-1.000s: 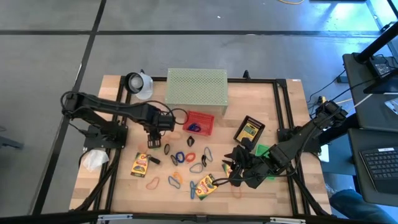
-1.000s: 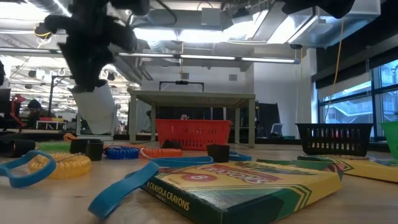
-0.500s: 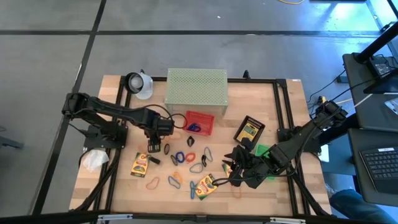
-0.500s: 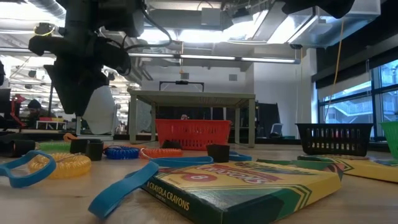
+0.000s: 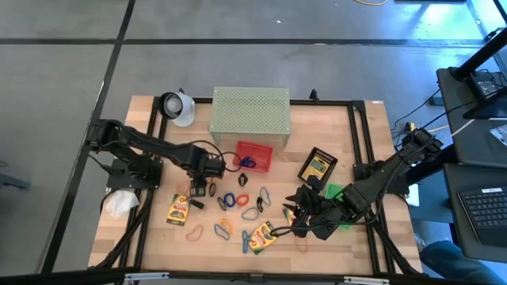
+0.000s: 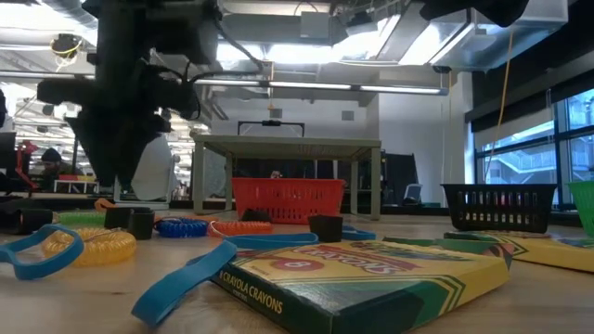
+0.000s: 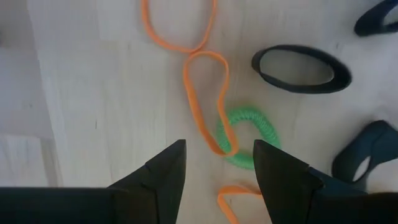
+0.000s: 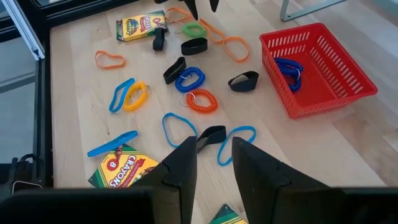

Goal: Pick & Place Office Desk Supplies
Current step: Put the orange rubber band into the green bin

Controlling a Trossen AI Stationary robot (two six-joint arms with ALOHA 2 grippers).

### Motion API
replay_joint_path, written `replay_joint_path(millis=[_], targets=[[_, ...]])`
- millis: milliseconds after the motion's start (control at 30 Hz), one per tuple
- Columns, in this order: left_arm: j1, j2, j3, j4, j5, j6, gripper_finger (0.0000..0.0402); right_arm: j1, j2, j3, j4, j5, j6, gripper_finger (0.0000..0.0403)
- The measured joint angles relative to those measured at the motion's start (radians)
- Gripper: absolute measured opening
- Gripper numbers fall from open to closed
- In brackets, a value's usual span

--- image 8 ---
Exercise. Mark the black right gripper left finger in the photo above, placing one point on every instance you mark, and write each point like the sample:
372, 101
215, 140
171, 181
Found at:
183, 168

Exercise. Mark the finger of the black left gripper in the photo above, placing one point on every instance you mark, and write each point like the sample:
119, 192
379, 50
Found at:
192, 6
214, 4

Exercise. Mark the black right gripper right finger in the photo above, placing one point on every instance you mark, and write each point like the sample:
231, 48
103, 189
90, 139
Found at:
255, 174

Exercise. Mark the blue rubber band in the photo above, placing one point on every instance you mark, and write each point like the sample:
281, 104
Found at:
221, 152
113, 99
112, 144
163, 127

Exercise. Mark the yellow green Crayola crayon box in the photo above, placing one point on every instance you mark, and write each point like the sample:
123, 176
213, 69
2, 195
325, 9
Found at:
140, 26
228, 216
124, 168

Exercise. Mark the red plastic basket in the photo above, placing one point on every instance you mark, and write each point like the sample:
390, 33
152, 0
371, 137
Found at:
342, 84

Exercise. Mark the orange rubber band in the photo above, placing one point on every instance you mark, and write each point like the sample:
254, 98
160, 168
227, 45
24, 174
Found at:
169, 15
97, 60
224, 46
213, 31

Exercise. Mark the wide black silicone wristband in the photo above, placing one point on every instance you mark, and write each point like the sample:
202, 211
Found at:
245, 85

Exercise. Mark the pale green mesh shelf riser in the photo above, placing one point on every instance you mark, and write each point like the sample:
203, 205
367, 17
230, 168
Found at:
311, 9

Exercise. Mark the silver aluminium rail bracket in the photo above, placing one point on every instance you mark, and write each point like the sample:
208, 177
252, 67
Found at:
26, 34

